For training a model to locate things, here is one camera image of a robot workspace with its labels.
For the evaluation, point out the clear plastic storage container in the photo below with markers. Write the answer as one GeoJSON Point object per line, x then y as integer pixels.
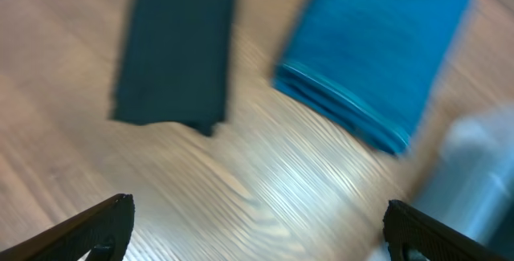
{"type": "Point", "coordinates": [471, 189]}

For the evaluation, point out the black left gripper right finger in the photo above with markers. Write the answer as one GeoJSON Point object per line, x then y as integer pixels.
{"type": "Point", "coordinates": [407, 229]}

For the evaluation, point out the black folded cloth left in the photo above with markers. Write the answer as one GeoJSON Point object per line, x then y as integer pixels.
{"type": "Point", "coordinates": [174, 66]}

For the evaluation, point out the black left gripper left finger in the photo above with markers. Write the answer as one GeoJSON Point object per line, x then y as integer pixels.
{"type": "Point", "coordinates": [102, 232]}

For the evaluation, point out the blue denim folded cloth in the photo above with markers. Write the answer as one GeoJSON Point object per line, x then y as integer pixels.
{"type": "Point", "coordinates": [369, 65]}

